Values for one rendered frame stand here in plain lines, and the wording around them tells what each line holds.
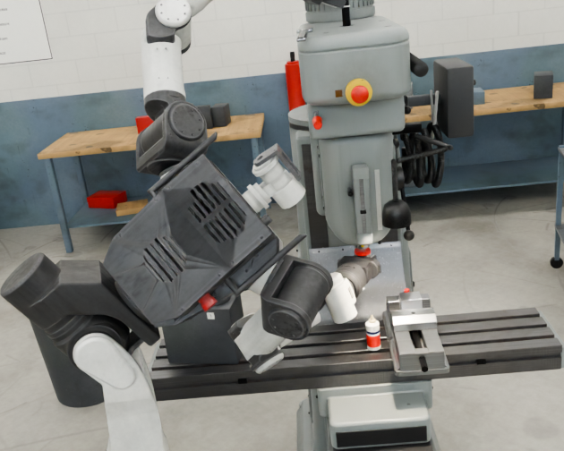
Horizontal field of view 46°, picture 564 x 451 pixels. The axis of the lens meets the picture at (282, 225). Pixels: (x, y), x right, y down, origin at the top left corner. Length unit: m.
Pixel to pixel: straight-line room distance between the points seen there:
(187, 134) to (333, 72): 0.39
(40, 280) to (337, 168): 0.80
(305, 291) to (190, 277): 0.24
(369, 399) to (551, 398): 1.66
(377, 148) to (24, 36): 4.99
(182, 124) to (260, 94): 4.69
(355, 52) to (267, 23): 4.44
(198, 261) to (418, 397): 0.97
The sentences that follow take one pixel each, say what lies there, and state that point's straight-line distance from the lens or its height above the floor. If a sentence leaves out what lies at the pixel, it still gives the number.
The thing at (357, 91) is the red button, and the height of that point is 1.77.
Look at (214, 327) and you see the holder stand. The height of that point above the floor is 1.09.
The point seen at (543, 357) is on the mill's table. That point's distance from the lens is 2.08.
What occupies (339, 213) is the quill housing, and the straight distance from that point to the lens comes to 1.79.
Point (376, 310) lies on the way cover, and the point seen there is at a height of 0.94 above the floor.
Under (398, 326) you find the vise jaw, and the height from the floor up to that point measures 1.06.
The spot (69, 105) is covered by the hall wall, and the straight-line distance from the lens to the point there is 6.38.
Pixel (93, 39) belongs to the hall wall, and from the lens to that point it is 6.24.
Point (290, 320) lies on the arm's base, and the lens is 1.32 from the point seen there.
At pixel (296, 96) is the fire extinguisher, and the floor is 1.01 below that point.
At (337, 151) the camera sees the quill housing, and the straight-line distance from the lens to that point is 1.73.
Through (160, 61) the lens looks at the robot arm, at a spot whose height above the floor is 1.88.
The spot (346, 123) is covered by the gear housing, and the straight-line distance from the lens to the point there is 1.68.
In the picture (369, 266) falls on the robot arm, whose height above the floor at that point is 1.25.
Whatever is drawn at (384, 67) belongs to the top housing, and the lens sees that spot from 1.57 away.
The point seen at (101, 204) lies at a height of 0.27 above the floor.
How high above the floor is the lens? 2.04
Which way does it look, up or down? 21 degrees down
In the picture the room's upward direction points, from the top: 6 degrees counter-clockwise
